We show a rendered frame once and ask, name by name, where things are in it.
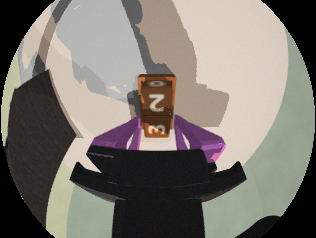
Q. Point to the brown cube with white digit 2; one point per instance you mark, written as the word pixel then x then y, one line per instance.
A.
pixel 156 98

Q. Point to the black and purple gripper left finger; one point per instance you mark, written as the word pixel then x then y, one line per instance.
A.
pixel 119 136

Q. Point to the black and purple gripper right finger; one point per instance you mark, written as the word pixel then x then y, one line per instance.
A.
pixel 198 138

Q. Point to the brown cube with white digit 3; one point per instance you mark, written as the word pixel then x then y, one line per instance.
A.
pixel 156 126

